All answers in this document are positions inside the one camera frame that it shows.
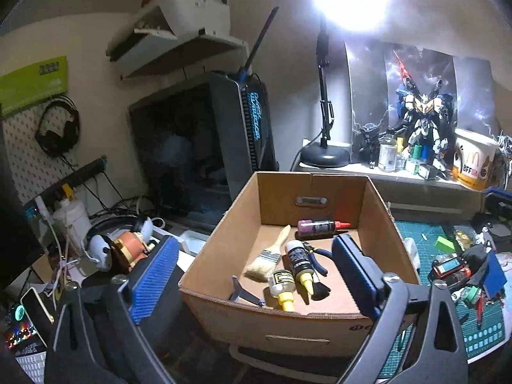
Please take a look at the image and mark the blue handled pliers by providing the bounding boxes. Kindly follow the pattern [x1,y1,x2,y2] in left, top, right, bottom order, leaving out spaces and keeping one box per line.
[302,241,332,276]

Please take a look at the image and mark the yellow capped black bottle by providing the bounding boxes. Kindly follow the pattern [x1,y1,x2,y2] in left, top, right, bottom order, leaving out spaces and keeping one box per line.
[285,240,314,296]

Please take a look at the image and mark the purple black red-tipped bottle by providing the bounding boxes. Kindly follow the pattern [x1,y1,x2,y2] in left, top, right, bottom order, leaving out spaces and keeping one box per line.
[297,219,351,238]

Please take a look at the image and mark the small yellow capped bottle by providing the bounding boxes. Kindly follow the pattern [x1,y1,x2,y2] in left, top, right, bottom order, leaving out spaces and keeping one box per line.
[267,269,296,312]

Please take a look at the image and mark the blue grey angle ruler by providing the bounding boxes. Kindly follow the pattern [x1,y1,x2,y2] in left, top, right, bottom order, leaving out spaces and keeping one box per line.
[229,276,265,308]

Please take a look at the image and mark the wooden handle paint brush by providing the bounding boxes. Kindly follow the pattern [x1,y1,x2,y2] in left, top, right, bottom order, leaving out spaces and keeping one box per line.
[244,225,291,283]

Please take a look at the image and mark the green eraser block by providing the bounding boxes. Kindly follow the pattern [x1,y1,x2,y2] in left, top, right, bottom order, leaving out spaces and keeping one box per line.
[435,236,457,254]

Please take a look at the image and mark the cardboard storage box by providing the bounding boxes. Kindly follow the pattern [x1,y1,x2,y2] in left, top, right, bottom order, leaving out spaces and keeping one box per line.
[179,172,419,357]

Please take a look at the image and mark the white plastic bottle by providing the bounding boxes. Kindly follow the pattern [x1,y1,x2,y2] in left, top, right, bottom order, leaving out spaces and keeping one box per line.
[52,198,91,255]

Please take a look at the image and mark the black knit cloth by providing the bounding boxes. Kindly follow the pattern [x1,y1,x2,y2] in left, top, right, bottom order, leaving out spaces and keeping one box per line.
[461,244,489,287]

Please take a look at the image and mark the white smartphone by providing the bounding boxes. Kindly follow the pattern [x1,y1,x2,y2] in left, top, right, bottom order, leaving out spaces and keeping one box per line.
[21,287,54,348]

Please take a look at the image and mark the clear glass jar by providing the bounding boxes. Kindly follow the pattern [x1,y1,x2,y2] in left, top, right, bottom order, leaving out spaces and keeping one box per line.
[378,135,397,172]

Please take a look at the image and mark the green cutting mat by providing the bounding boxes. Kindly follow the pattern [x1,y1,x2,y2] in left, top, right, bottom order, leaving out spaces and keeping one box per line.
[396,220,511,363]

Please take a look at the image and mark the blue notebook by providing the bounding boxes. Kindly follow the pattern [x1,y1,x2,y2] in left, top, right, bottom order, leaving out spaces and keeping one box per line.
[482,252,507,300]

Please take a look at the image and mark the black computer tower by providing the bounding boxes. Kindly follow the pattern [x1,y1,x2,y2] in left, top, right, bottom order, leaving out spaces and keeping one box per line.
[129,72,279,226]

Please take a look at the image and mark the white pegboard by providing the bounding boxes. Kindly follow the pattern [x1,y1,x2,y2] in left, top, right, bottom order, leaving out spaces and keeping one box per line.
[1,94,81,204]

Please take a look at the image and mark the yellow white paper bucket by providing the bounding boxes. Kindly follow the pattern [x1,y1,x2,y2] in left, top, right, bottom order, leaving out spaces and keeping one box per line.
[452,128,508,192]

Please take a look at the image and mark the black headphones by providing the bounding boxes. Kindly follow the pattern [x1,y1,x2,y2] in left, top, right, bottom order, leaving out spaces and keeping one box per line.
[34,94,82,159]

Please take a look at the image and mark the blue white robot figure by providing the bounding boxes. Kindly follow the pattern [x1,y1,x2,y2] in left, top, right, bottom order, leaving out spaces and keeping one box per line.
[387,56,455,180]

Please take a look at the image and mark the white printer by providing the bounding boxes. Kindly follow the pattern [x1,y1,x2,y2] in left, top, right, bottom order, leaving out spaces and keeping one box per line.
[106,0,231,78]

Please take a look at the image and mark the black desk lamp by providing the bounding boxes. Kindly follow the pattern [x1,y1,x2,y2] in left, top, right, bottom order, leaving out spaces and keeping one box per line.
[300,0,391,168]

